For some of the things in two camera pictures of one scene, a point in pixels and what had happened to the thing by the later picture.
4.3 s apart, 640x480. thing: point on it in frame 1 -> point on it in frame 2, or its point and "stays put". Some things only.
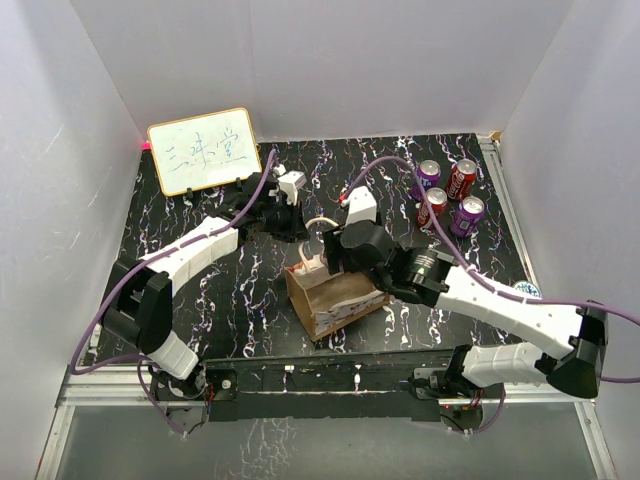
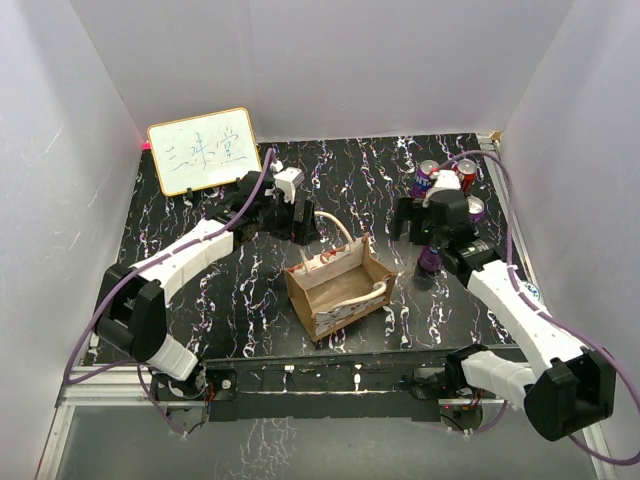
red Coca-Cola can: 462,178 stays put
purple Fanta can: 468,217 stays put
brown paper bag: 329,301 stays put
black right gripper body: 335,246 -> 432,234
